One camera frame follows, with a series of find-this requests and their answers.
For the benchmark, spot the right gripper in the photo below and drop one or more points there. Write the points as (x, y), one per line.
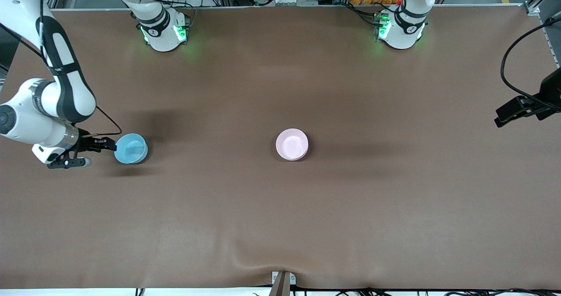
(86, 144)

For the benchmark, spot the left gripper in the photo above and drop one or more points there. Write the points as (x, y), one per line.
(548, 95)

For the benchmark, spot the blue bowl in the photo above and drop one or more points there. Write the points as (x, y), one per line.
(130, 149)

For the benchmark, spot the pink bowl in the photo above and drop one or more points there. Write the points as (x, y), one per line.
(291, 144)

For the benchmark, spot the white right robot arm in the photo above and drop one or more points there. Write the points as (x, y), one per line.
(26, 123)

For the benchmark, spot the brown table cover sheet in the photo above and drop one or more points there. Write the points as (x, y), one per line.
(280, 217)

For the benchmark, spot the white connector block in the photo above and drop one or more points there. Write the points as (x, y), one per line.
(287, 0)

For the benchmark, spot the grey metal clamp bracket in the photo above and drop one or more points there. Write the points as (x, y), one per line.
(282, 285)

